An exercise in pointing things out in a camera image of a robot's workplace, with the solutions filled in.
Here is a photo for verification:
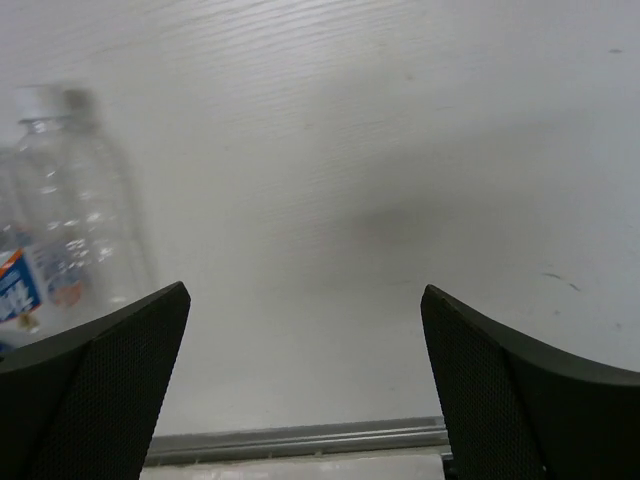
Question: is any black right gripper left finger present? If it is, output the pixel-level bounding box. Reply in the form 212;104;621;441
1;282;191;479

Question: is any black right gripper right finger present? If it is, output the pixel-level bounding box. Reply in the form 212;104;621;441
421;285;639;479

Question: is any clear bottle orange blue label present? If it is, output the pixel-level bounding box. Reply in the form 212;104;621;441
1;84;153;352

